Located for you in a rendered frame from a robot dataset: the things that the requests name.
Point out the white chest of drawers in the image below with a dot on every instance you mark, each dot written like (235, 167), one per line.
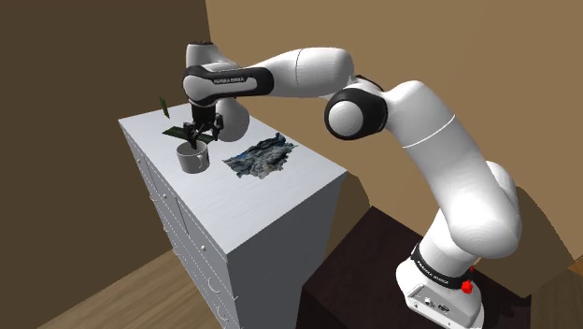
(273, 214)

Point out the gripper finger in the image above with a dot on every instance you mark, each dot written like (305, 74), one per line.
(217, 125)
(191, 134)

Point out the white mug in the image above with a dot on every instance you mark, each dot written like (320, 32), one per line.
(193, 161)

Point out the dark green flat slab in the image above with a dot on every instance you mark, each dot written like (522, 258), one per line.
(175, 132)

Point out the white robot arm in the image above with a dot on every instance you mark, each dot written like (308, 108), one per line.
(460, 182)

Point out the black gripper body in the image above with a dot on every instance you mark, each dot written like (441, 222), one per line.
(202, 115)

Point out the blue grey crumpled cloth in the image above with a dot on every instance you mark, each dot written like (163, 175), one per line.
(262, 159)

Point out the small green thin strip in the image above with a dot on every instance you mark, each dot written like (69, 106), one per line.
(164, 108)

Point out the dark robot stand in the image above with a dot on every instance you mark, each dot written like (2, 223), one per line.
(364, 273)

